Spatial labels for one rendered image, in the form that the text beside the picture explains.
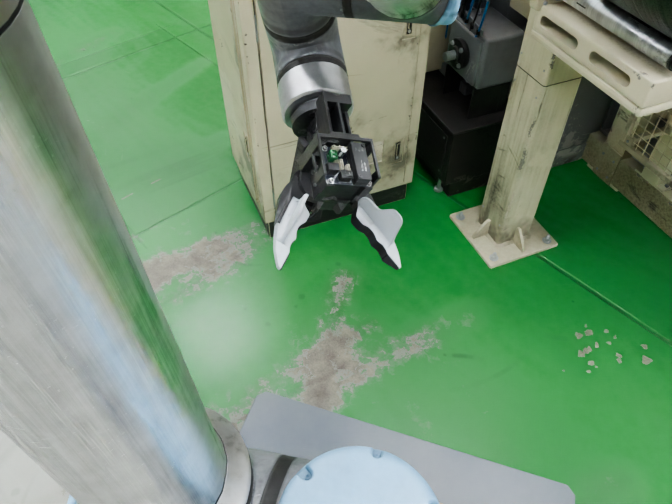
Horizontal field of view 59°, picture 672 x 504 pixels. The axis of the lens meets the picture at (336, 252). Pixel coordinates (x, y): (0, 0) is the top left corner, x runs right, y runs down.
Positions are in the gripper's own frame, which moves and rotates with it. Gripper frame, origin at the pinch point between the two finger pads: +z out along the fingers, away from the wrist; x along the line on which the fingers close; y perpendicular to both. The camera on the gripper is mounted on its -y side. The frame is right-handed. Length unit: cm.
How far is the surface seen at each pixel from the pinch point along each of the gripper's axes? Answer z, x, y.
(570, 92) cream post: -65, 97, -32
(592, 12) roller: -59, 71, -3
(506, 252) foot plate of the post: -40, 108, -83
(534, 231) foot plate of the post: -47, 121, -80
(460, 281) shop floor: -32, 90, -88
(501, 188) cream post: -55, 99, -68
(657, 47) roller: -43, 72, 5
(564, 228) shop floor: -47, 132, -78
